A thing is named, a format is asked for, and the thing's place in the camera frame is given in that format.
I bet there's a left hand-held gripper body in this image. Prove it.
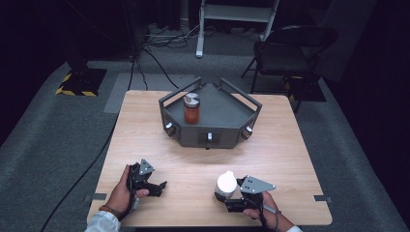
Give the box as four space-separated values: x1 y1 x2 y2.
128 158 157 195

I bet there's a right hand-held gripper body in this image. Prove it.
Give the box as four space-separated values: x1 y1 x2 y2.
239 175 278 211

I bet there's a white-capped seasoning bottle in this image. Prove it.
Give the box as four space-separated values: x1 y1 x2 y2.
214 170 239 203

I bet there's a grey corner shelf rack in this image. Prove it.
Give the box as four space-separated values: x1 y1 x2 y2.
158 75 263 150

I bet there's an orange spice jar silver lid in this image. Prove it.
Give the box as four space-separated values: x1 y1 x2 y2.
183 92 201 126

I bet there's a person's right hand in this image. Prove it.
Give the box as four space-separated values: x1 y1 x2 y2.
242 191 286 228

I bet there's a person's left hand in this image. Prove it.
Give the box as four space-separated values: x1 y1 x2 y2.
105 164 150 215

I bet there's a grey tape strip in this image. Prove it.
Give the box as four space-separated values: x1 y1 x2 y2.
83 192 107 203
313 194 334 204

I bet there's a black base with striped tape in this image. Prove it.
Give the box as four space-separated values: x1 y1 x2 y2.
282 74 327 103
54 66 108 98

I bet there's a black folding chair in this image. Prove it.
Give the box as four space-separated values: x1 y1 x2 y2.
241 24 339 114

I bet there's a white metal stand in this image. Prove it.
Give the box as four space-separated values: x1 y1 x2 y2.
194 0 280 59

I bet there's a left hand-held gripper cable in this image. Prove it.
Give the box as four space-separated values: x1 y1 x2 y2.
117 173 140 222

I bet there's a hand-held gripper cable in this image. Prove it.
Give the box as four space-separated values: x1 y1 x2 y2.
117 173 140 222
254 196 281 232

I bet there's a right hand-held gripper cable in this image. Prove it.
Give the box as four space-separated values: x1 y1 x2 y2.
254 196 281 232

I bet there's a long black floor cable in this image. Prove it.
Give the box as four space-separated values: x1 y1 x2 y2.
40 47 146 232

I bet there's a beaded bracelet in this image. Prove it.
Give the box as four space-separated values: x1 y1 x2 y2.
98 205 123 221

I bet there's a short black floor cable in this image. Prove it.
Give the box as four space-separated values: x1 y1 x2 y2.
143 47 180 90

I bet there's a tangle of cables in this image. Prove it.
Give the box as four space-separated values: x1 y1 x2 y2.
143 22 201 50

